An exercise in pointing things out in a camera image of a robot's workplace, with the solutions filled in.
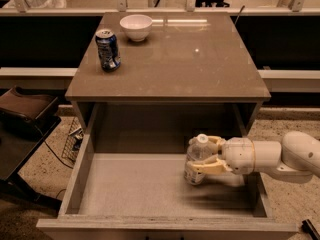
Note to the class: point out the blue soda can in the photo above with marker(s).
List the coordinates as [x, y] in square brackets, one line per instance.
[108, 52]

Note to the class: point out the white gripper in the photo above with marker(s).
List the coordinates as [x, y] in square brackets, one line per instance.
[238, 156]

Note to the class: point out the black object bottom right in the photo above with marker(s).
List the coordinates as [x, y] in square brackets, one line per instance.
[309, 228]

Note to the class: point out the wire mesh basket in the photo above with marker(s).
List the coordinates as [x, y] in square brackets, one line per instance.
[73, 141]

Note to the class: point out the clear plastic water bottle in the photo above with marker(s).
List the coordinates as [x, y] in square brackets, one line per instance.
[199, 149]

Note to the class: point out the dark office chair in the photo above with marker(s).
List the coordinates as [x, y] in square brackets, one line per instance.
[26, 120]

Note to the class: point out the open grey top drawer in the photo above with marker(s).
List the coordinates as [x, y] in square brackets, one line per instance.
[128, 181]

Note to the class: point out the brown counter cabinet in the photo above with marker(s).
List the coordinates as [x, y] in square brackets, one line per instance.
[196, 57]

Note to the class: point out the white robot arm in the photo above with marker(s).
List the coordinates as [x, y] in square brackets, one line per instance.
[295, 159]

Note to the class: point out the white ceramic bowl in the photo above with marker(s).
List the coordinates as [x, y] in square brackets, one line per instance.
[136, 27]

